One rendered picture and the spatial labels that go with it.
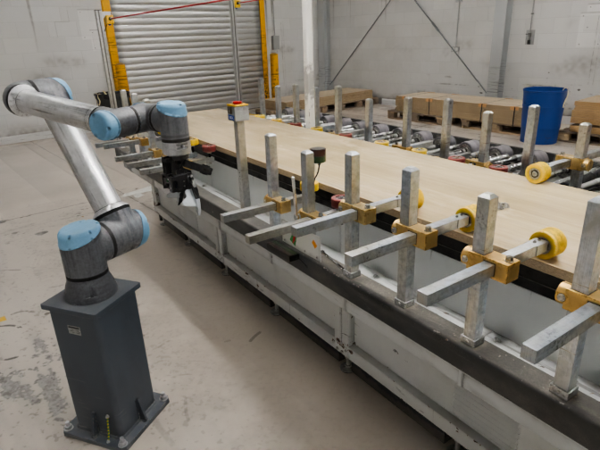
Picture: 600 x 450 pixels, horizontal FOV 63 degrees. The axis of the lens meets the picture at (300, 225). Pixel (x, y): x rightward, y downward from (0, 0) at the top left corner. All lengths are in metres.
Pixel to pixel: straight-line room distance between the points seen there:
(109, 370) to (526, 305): 1.46
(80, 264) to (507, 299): 1.43
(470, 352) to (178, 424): 1.31
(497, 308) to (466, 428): 0.54
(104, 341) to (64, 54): 7.70
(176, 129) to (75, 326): 0.84
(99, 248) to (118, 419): 0.69
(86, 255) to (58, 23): 7.65
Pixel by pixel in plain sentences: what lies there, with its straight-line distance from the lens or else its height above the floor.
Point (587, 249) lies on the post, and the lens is 1.15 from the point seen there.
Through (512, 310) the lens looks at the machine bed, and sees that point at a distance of 1.58.
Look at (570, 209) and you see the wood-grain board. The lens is 1.91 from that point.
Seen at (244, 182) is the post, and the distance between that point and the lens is 2.24.
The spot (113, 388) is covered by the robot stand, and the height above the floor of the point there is 0.26.
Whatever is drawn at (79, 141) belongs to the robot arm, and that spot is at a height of 1.14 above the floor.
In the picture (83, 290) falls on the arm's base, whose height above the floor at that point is 0.66.
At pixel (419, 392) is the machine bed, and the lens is 2.08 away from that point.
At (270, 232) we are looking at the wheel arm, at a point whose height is 0.85.
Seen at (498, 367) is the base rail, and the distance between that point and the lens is 1.37.
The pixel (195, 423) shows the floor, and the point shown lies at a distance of 2.24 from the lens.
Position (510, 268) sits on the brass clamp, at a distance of 1.26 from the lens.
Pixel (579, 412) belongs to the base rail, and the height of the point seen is 0.70.
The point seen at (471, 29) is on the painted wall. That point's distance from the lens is 9.72.
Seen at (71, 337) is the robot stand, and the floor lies 0.47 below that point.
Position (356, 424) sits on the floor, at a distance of 2.17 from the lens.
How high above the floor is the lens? 1.50
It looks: 21 degrees down
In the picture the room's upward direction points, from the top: 2 degrees counter-clockwise
